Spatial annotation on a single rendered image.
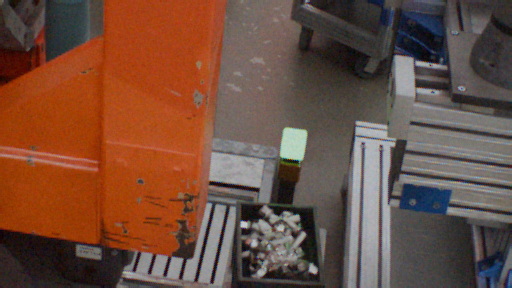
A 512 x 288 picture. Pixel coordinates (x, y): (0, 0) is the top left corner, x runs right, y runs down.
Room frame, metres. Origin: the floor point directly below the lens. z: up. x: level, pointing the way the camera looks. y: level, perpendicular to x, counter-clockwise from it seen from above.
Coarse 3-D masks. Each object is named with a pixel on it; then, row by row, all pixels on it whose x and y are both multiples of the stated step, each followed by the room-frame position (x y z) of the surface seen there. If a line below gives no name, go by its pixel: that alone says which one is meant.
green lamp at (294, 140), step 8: (288, 128) 1.48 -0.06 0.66; (288, 136) 1.46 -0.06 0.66; (296, 136) 1.46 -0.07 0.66; (304, 136) 1.46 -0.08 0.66; (288, 144) 1.45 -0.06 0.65; (296, 144) 1.45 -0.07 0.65; (304, 144) 1.45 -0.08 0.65; (280, 152) 1.45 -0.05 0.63; (288, 152) 1.45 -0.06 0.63; (296, 152) 1.45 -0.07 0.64
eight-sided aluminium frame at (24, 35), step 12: (0, 0) 1.60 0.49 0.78; (24, 0) 1.90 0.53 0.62; (36, 0) 1.95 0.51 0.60; (0, 12) 1.60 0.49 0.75; (12, 12) 1.67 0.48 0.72; (24, 12) 1.88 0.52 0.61; (36, 12) 1.86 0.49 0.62; (0, 24) 1.62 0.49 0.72; (12, 24) 1.67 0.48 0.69; (36, 24) 1.82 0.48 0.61; (0, 36) 1.72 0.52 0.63; (12, 36) 1.68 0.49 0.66; (24, 36) 1.75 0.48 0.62; (36, 36) 1.82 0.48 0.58; (12, 48) 1.75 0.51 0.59; (24, 48) 1.74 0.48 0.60
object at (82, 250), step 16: (0, 240) 1.47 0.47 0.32; (16, 240) 1.50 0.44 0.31; (32, 240) 1.49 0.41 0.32; (48, 240) 1.49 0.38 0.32; (64, 240) 1.47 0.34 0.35; (16, 256) 1.53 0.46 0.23; (32, 256) 1.54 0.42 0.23; (48, 256) 1.50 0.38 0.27; (64, 256) 1.47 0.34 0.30; (80, 256) 1.46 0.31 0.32; (96, 256) 1.46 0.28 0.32; (112, 256) 1.47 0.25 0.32; (128, 256) 1.49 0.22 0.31; (32, 272) 1.49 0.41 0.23; (48, 272) 1.50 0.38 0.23; (64, 272) 1.47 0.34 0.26; (80, 272) 1.47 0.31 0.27; (96, 272) 1.47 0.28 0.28; (112, 272) 1.47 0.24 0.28
